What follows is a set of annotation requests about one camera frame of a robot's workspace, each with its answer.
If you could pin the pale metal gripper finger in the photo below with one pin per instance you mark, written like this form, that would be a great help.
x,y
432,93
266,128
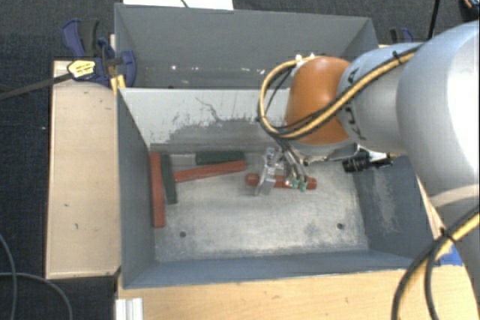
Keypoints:
x,y
266,186
270,163

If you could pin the red-brown block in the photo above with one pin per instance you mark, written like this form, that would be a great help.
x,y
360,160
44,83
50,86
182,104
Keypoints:
x,y
157,195
210,171
253,180

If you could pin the grey metal bin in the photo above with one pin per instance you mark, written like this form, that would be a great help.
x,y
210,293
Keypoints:
x,y
262,221

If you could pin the dark green flat block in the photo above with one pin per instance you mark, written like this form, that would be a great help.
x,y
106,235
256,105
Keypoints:
x,y
219,157
169,180

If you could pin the pale wood flat board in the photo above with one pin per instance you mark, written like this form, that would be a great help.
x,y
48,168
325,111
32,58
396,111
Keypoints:
x,y
82,180

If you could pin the black cylinder on white bracket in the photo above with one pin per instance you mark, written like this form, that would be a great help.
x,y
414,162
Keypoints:
x,y
356,163

